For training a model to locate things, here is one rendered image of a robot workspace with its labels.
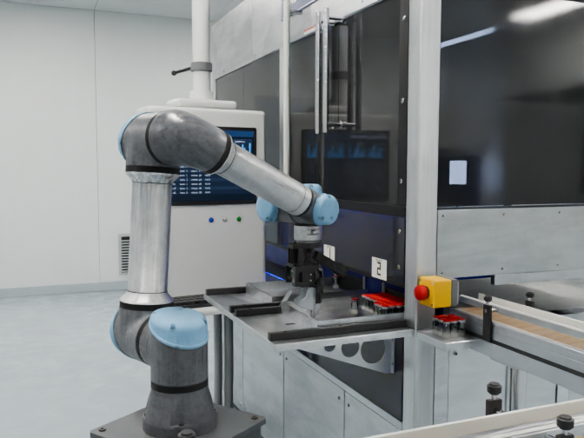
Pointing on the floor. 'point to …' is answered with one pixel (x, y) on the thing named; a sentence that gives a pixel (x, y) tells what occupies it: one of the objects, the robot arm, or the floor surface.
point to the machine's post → (421, 205)
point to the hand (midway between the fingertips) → (315, 314)
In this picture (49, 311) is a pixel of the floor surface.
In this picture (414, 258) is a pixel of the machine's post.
